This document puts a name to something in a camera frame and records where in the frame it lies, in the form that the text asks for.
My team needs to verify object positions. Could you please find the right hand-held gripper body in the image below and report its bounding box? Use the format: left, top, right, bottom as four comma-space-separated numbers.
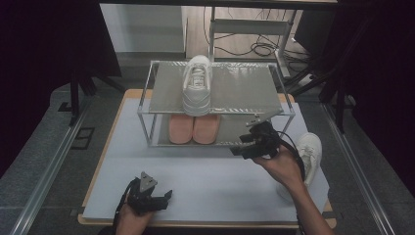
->
245, 111, 284, 161

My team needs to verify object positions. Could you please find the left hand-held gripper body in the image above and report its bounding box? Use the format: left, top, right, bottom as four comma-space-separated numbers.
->
126, 171, 170, 216

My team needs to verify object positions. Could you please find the pink slipper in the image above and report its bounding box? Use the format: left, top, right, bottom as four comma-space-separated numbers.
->
168, 114, 196, 145
192, 114, 222, 145

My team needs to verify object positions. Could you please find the white sneaker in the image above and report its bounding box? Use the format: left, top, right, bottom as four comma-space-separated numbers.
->
277, 131, 323, 202
181, 54, 213, 118

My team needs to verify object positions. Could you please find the metal two-tier shoe rack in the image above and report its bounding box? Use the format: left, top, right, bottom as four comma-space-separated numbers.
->
136, 60, 297, 149

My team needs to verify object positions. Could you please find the person's left hand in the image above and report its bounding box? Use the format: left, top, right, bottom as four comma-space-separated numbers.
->
115, 205, 155, 235

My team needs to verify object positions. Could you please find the person's right hand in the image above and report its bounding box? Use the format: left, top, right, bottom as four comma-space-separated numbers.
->
253, 146, 305, 192

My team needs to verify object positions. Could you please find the black tripod stand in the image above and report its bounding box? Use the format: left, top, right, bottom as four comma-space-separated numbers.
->
58, 65, 125, 127
283, 62, 357, 135

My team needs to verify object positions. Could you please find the dark curtain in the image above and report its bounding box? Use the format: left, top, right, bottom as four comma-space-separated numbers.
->
0, 0, 122, 179
326, 0, 415, 195

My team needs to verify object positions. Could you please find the white board panel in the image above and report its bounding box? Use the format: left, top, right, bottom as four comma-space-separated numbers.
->
99, 3, 186, 54

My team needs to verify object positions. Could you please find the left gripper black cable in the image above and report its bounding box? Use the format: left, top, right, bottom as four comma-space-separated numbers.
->
112, 177, 141, 233

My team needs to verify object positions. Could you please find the black floor socket frame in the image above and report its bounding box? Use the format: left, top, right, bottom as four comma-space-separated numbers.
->
70, 126, 96, 151

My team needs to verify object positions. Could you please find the bundle of black floor cables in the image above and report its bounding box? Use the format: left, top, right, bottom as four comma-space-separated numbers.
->
203, 8, 311, 67

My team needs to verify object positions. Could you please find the aluminium floor rail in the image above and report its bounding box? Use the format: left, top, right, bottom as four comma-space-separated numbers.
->
9, 97, 95, 235
321, 102, 396, 235

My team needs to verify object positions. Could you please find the white metal desk frame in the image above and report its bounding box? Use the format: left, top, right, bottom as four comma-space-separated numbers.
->
207, 6, 293, 79

